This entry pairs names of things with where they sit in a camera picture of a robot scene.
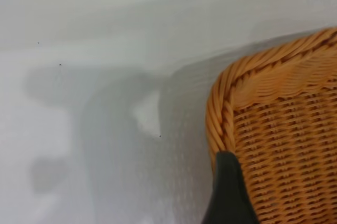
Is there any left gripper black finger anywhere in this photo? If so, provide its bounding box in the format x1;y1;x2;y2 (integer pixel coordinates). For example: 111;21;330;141
203;150;261;224

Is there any orange woven wicker basket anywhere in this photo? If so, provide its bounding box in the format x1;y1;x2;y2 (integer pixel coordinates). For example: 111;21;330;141
205;27;337;224

